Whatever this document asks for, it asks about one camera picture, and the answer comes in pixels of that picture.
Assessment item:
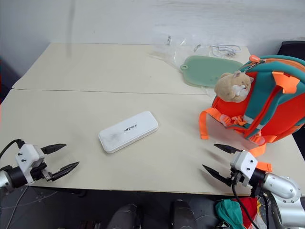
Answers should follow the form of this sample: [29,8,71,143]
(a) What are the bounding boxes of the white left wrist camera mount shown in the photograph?
[15,144,46,185]

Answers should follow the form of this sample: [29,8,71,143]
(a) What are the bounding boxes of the black chair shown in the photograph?
[277,41,305,58]

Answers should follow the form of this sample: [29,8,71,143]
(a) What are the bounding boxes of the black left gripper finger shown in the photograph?
[51,161,81,182]
[40,143,68,155]

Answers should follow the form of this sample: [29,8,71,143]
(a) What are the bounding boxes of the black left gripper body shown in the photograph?
[30,161,54,183]

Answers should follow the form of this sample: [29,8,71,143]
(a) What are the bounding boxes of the green red yellow cloth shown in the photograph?
[215,199,261,229]

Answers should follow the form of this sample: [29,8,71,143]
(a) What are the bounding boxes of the clear plastic bag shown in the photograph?
[147,23,216,73]

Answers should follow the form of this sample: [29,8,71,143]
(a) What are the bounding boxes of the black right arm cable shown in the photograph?
[231,182,254,229]

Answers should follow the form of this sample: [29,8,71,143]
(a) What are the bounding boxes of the dark rounded shape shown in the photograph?
[171,198,199,229]
[106,203,144,229]

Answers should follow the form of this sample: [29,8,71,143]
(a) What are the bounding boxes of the white rectangular case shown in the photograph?
[98,110,160,155]

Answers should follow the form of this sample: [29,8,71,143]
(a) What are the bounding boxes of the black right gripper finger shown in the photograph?
[213,143,243,155]
[202,164,233,187]

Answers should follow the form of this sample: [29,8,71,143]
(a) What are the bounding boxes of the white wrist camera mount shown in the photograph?
[15,144,46,185]
[230,150,259,187]

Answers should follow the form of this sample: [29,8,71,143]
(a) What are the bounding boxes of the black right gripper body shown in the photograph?
[229,167,249,187]

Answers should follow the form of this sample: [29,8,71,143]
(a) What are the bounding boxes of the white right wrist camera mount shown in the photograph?
[230,150,259,187]

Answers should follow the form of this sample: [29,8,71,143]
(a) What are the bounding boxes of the white coiled cable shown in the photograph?
[209,43,242,58]

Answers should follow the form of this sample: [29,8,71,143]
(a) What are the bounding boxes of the orange and teal backpack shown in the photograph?
[199,55,305,172]

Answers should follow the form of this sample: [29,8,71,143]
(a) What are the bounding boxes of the tan plush hamster toy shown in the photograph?
[213,70,254,104]

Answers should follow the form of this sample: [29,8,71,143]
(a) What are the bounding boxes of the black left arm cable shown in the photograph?
[0,139,26,158]

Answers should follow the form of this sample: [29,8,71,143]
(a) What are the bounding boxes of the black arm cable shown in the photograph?
[0,139,26,158]
[231,182,254,229]

